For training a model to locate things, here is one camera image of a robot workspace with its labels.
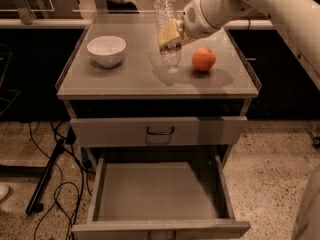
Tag clear plastic water bottle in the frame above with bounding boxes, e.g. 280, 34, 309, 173
153, 0, 182, 73

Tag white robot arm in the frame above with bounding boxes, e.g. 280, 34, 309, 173
158, 0, 320, 240

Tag closed top drawer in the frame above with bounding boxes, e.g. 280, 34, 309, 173
71, 116, 247, 147

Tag grey drawer cabinet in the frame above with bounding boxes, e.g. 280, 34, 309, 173
55, 11, 262, 240

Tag open middle drawer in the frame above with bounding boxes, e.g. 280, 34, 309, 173
73, 154, 250, 240

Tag orange fruit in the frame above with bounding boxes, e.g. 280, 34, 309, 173
192, 46, 216, 72

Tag white ceramic bowl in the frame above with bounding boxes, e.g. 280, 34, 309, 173
87, 36, 127, 68

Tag black floor stand bar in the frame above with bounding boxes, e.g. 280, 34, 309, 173
25, 139, 64, 216

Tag grey metal post left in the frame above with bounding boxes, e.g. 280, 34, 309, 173
13, 0, 35, 25

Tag white rail counter edge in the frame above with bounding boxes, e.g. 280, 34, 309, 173
0, 19, 274, 30

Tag black floor cables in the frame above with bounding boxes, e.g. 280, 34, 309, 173
27, 120, 96, 240

